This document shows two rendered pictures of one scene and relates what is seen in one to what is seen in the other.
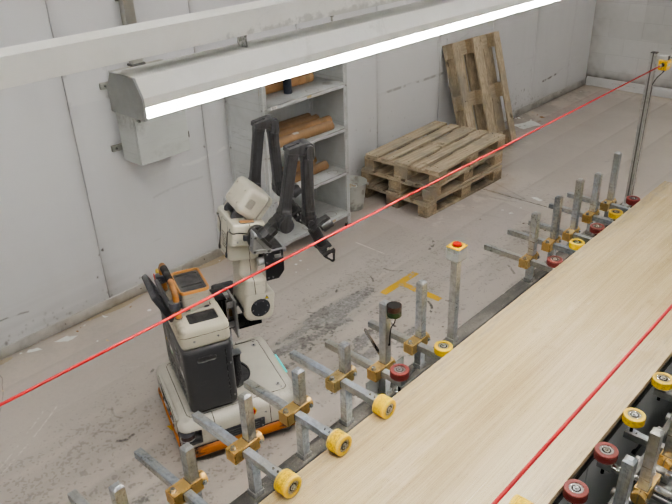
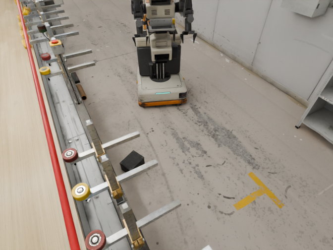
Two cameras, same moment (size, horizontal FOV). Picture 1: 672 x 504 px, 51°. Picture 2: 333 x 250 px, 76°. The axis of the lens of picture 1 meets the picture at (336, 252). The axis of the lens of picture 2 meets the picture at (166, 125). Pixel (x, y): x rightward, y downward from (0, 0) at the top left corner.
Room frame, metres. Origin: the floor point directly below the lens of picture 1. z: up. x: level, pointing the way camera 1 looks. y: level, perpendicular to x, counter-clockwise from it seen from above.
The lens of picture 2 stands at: (3.90, -1.65, 1.86)
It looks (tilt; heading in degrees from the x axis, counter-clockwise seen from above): 46 degrees down; 107
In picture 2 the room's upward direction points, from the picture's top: straight up
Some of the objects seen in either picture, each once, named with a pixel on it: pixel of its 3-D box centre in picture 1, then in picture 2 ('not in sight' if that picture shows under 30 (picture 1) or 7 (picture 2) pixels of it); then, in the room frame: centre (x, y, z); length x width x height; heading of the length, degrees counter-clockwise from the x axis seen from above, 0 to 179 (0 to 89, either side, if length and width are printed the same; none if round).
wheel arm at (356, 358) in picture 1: (363, 362); (69, 56); (2.44, -0.10, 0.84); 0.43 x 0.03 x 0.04; 46
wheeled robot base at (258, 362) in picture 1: (226, 392); (160, 84); (3.11, 0.64, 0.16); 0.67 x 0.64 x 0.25; 114
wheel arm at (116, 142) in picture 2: (519, 258); (106, 147); (3.31, -1.00, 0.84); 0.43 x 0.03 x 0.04; 46
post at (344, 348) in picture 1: (345, 390); not in sight; (2.23, -0.02, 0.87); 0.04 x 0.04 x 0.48; 46
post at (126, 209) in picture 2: (575, 216); (133, 229); (3.67, -1.40, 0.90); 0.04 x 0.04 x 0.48; 46
